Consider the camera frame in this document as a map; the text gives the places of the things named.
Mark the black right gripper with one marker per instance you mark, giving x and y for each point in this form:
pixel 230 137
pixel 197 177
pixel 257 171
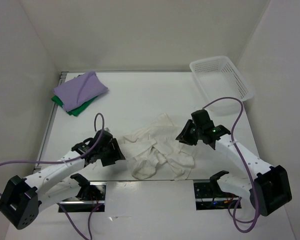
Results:
pixel 183 136

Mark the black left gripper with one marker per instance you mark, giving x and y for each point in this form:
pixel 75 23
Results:
pixel 116 153

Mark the cream t shirt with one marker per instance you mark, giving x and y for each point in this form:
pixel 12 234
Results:
pixel 153 146

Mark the lavender t shirt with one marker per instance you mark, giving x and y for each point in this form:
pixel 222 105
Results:
pixel 79 90

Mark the green t shirt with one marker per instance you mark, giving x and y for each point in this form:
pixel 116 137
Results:
pixel 76 111

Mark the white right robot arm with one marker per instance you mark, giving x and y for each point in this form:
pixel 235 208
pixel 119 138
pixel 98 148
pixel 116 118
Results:
pixel 267 187

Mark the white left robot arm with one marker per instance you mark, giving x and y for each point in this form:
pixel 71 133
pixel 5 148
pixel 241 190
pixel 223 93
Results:
pixel 24 198

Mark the white plastic basket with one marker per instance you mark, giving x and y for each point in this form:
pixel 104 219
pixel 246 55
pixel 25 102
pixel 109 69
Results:
pixel 217 77

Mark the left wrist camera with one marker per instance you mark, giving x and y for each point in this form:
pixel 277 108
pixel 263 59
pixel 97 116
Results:
pixel 102 138

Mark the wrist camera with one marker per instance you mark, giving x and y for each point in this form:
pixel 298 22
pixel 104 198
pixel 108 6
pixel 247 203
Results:
pixel 102 138
pixel 201 120

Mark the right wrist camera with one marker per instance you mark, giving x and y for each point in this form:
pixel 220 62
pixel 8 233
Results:
pixel 201 120

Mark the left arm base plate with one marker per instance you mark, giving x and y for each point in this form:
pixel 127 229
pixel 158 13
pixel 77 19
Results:
pixel 89 201

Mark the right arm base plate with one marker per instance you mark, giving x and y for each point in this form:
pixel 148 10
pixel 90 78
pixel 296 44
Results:
pixel 205 199

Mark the aluminium table edge rail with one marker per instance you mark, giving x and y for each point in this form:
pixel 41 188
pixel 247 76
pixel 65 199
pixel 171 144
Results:
pixel 46 137

